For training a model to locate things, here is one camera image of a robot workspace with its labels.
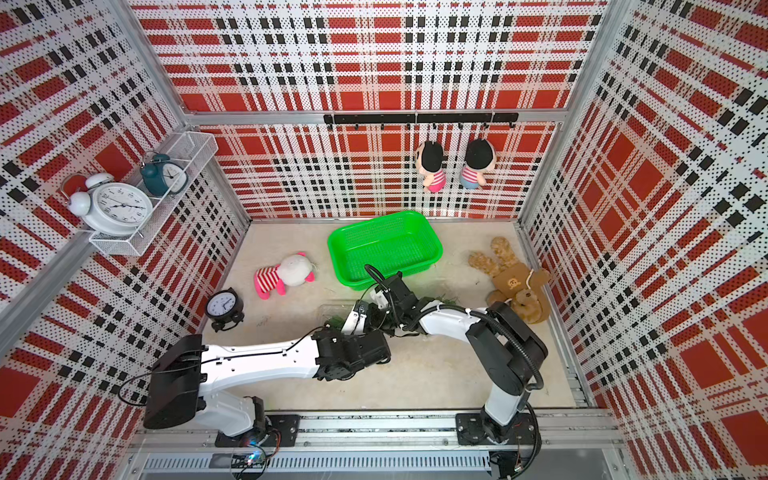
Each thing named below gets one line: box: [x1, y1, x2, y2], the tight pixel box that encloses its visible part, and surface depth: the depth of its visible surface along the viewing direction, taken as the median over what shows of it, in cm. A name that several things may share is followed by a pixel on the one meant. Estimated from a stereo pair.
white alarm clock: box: [68, 173, 153, 238], surface depth 63 cm
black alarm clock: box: [205, 287, 245, 333], surface depth 95 cm
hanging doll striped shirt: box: [460, 138, 496, 190], surface depth 97 cm
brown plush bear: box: [468, 237, 551, 325], surface depth 99 cm
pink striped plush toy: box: [254, 252, 316, 300], surface depth 100 cm
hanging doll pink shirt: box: [415, 140, 447, 193], surface depth 97 cm
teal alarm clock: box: [140, 153, 189, 197], surface depth 74 cm
